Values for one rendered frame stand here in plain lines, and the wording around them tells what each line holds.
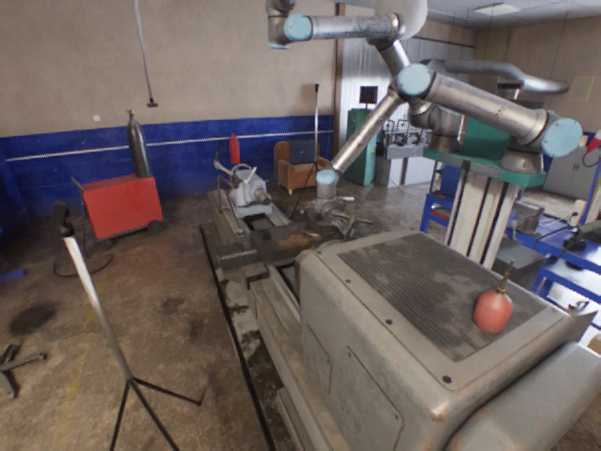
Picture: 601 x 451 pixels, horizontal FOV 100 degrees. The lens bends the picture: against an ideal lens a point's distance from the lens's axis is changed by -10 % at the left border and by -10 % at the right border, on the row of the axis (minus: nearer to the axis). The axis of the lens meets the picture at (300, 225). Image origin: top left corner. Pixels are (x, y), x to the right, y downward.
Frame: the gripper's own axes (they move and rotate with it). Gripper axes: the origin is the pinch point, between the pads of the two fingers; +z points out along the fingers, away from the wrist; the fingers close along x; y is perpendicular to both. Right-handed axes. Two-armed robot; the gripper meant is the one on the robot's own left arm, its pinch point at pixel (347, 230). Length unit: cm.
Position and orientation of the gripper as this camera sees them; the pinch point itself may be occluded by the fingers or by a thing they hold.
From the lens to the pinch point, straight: 117.0
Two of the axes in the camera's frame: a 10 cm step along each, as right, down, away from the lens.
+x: -9.2, -2.0, -3.2
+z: 2.2, 4.0, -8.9
